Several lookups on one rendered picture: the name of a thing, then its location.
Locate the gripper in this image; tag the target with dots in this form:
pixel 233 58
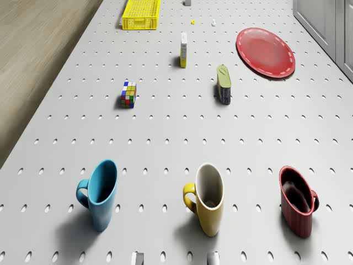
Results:
pixel 135 259

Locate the blue mug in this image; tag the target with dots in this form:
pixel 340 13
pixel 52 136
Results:
pixel 102 215

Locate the yellow mug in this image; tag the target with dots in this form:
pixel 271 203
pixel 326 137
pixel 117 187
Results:
pixel 209 220

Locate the puzzle cube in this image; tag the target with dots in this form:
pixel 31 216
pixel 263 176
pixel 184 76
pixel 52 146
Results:
pixel 129 95

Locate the red mug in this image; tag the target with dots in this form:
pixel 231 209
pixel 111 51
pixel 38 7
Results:
pixel 300 223

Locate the yellow white carton box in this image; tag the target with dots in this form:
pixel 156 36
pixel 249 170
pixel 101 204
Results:
pixel 183 52

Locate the yellow basket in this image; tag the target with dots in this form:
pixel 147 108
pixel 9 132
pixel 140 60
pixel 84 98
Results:
pixel 139 23

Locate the red plate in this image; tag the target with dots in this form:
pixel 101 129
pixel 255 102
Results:
pixel 264 52

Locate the small white bottle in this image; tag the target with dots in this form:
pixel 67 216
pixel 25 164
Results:
pixel 213 22

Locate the grey cube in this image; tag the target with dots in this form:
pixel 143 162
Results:
pixel 187 2

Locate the white cabinet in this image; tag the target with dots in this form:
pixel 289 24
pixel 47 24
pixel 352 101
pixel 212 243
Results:
pixel 320 25

